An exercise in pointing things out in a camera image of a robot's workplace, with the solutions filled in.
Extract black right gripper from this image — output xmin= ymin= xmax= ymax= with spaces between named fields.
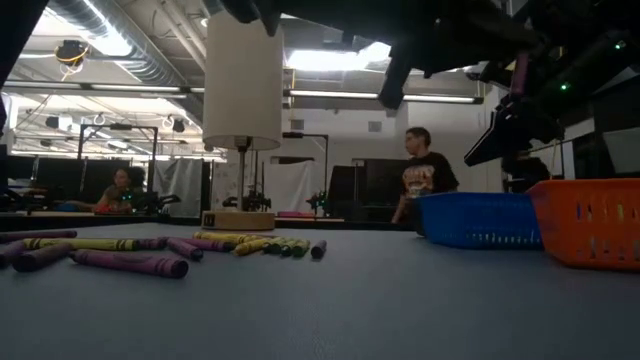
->
xmin=463 ymin=14 xmax=631 ymax=167

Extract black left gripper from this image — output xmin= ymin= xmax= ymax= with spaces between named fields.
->
xmin=344 ymin=0 xmax=539 ymax=110

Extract person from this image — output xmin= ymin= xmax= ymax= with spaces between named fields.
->
xmin=64 ymin=165 xmax=149 ymax=215
xmin=390 ymin=126 xmax=460 ymax=225

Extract black cabinet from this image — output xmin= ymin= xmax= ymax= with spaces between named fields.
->
xmin=324 ymin=157 xmax=416 ymax=224

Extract grey panel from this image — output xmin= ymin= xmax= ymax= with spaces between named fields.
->
xmin=601 ymin=126 xmax=640 ymax=176

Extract blue plastic basket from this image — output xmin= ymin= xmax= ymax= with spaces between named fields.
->
xmin=413 ymin=192 xmax=546 ymax=251

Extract orange plastic basket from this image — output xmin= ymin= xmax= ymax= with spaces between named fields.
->
xmin=525 ymin=178 xmax=640 ymax=274

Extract white backdrop sheet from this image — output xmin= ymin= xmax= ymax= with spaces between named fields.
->
xmin=259 ymin=159 xmax=327 ymax=215

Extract white shade wooden base lamp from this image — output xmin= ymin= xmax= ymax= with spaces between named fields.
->
xmin=200 ymin=9 xmax=284 ymax=232

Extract grey curtain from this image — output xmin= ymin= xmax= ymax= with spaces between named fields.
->
xmin=153 ymin=157 xmax=205 ymax=219

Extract round silver air duct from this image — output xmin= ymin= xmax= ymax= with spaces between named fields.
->
xmin=43 ymin=0 xmax=209 ymax=126

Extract black gantry frame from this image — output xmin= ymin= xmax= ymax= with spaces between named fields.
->
xmin=76 ymin=122 xmax=160 ymax=211

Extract black reel yellow cable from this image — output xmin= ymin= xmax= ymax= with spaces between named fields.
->
xmin=53 ymin=38 xmax=91 ymax=81

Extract black table frame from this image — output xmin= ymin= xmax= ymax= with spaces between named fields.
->
xmin=0 ymin=212 xmax=417 ymax=233

